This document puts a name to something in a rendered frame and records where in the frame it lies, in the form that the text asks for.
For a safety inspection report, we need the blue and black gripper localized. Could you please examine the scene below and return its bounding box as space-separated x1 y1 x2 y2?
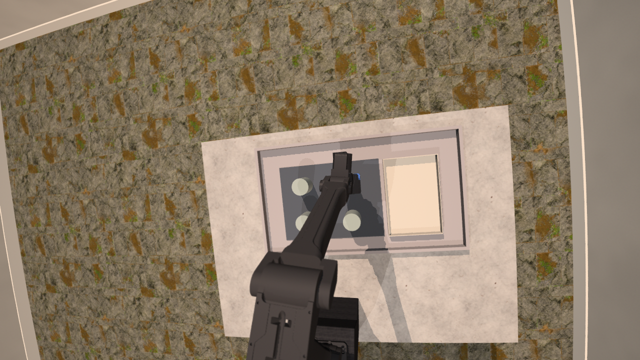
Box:
352 173 361 195

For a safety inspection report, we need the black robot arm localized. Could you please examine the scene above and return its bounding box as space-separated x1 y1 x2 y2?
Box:
246 151 353 360

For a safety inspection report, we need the beige shallow tray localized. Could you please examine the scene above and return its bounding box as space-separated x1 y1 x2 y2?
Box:
382 154 443 237

